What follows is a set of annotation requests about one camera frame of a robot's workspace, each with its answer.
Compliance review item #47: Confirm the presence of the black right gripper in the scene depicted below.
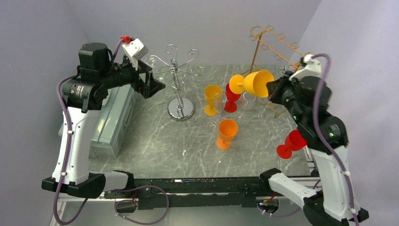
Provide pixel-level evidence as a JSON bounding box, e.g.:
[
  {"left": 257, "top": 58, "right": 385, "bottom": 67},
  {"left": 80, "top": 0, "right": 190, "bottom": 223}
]
[{"left": 266, "top": 70, "right": 307, "bottom": 125}]

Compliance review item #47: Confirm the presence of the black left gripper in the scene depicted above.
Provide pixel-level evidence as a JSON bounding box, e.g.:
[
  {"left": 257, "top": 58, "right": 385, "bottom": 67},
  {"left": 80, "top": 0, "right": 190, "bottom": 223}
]
[{"left": 99, "top": 56, "right": 165, "bottom": 98}]

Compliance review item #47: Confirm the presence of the clear ribbed wine glass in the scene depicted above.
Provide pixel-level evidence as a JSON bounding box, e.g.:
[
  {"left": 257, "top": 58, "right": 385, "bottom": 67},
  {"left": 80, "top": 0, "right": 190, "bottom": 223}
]
[{"left": 145, "top": 56, "right": 157, "bottom": 68}]

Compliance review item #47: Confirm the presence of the orange plastic goblet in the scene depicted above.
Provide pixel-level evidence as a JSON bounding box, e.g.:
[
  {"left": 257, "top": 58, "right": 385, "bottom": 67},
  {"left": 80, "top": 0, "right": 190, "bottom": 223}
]
[
  {"left": 229, "top": 70, "right": 275, "bottom": 98},
  {"left": 204, "top": 85, "right": 222, "bottom": 116},
  {"left": 216, "top": 119, "right": 238, "bottom": 150}
]

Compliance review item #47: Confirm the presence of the red plastic goblet back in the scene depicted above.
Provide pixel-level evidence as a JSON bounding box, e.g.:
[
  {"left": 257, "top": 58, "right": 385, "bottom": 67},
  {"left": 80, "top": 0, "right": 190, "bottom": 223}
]
[{"left": 224, "top": 83, "right": 241, "bottom": 113}]

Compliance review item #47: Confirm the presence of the red plastic goblet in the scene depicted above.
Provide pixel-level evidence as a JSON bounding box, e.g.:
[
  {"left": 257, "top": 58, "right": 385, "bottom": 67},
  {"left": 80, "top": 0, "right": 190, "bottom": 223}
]
[
  {"left": 276, "top": 129, "right": 307, "bottom": 159},
  {"left": 224, "top": 83, "right": 241, "bottom": 113}
]

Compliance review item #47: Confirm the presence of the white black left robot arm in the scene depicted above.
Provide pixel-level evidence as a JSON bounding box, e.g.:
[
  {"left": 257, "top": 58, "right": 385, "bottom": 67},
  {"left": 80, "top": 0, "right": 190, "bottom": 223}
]
[{"left": 41, "top": 39, "right": 165, "bottom": 199}]

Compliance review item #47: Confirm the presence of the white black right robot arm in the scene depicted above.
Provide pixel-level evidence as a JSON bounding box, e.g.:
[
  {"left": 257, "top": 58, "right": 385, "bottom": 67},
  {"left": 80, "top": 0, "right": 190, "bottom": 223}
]
[{"left": 259, "top": 76, "right": 369, "bottom": 226}]

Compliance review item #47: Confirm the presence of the chrome wine glass rack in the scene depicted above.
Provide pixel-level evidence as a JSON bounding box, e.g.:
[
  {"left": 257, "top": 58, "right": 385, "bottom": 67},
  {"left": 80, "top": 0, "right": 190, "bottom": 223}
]
[{"left": 150, "top": 44, "right": 204, "bottom": 121}]

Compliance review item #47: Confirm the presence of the clear wine glass right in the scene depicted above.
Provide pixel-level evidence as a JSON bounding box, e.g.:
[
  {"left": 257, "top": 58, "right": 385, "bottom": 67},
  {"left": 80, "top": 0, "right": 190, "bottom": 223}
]
[{"left": 239, "top": 92, "right": 256, "bottom": 110}]

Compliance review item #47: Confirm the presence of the gold wine glass rack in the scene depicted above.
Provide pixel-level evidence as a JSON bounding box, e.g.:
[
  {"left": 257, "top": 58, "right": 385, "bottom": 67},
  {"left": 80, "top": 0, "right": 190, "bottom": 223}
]
[{"left": 235, "top": 25, "right": 309, "bottom": 119}]

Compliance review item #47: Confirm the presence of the clear wine glass centre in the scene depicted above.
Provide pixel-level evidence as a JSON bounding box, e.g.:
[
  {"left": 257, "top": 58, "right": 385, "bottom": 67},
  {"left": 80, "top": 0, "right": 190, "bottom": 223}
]
[{"left": 210, "top": 93, "right": 227, "bottom": 127}]

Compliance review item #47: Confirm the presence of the red plastic goblet lying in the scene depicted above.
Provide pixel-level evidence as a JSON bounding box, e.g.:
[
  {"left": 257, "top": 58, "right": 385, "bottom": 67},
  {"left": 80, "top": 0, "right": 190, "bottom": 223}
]
[{"left": 276, "top": 129, "right": 307, "bottom": 159}]

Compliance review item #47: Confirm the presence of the green plastic storage box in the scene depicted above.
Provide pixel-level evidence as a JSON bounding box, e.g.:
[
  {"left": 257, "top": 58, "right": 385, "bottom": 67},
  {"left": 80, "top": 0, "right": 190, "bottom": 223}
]
[{"left": 58, "top": 84, "right": 136, "bottom": 158}]

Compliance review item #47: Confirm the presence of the orange plastic goblet back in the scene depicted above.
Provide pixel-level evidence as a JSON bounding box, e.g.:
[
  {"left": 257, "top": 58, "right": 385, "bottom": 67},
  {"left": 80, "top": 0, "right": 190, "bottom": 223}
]
[{"left": 204, "top": 85, "right": 222, "bottom": 116}]

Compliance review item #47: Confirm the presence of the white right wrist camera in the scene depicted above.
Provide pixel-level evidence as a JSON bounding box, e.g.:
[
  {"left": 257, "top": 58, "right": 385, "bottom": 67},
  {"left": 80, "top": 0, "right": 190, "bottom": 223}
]
[{"left": 288, "top": 54, "right": 321, "bottom": 81}]

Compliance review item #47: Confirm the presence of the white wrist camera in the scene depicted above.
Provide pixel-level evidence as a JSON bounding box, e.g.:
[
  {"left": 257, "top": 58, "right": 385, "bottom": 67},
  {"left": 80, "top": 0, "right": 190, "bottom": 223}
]
[
  {"left": 288, "top": 54, "right": 321, "bottom": 81},
  {"left": 121, "top": 36, "right": 149, "bottom": 71}
]

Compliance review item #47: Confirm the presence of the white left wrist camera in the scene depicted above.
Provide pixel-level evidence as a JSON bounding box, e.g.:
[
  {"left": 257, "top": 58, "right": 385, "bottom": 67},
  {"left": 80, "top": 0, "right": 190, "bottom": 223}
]
[{"left": 121, "top": 36, "right": 149, "bottom": 71}]

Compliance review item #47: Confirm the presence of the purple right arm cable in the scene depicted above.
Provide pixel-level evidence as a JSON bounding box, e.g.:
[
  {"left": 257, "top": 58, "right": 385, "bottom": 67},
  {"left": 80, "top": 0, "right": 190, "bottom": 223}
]
[{"left": 258, "top": 53, "right": 360, "bottom": 226}]

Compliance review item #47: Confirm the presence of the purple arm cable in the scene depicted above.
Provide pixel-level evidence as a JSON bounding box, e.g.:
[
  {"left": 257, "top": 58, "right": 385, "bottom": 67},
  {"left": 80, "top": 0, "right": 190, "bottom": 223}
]
[
  {"left": 258, "top": 53, "right": 360, "bottom": 226},
  {"left": 52, "top": 39, "right": 170, "bottom": 226}
]

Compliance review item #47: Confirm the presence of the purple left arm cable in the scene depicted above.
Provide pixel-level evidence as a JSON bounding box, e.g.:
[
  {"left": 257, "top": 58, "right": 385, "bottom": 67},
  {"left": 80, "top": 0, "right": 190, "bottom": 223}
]
[{"left": 52, "top": 39, "right": 170, "bottom": 226}]

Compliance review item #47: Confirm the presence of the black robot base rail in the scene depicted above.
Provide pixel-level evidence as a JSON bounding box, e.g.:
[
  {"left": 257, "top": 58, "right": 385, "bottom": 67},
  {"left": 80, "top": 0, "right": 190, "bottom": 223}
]
[{"left": 102, "top": 177, "right": 281, "bottom": 210}]

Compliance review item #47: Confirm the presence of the aluminium frame rail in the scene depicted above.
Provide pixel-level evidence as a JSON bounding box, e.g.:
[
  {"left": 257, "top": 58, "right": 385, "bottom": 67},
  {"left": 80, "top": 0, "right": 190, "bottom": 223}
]
[{"left": 49, "top": 176, "right": 342, "bottom": 226}]

